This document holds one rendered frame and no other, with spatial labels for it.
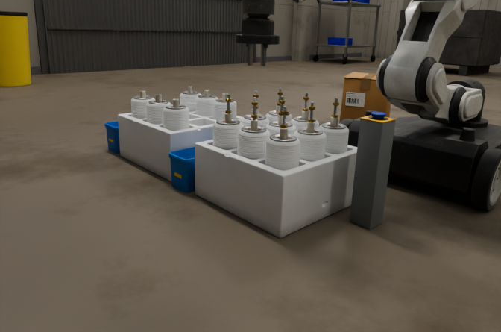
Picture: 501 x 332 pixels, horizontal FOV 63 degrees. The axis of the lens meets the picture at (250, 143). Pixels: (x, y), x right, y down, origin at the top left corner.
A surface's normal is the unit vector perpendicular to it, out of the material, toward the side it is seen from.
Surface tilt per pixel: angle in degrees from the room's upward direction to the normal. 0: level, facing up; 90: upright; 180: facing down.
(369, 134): 90
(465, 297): 0
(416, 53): 47
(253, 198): 90
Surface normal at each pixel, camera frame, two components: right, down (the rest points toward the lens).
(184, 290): 0.03, -0.96
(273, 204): -0.73, 0.17
